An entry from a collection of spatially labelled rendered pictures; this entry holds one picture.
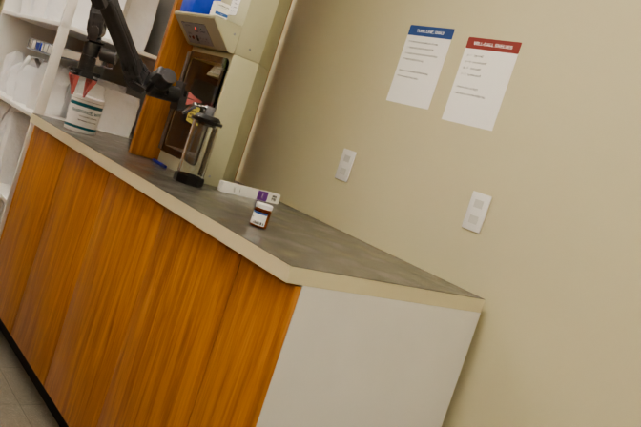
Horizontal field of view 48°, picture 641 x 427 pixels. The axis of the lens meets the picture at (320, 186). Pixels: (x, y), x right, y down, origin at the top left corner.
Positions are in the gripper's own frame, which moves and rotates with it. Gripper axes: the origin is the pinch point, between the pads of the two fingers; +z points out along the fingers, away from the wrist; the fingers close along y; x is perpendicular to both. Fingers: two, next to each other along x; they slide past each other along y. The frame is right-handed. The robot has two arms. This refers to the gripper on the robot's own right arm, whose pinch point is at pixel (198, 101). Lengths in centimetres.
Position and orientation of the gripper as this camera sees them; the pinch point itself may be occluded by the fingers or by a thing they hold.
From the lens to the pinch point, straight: 264.5
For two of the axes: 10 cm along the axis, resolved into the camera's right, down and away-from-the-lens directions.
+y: 2.7, -9.6, -0.7
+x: -5.7, -2.2, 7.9
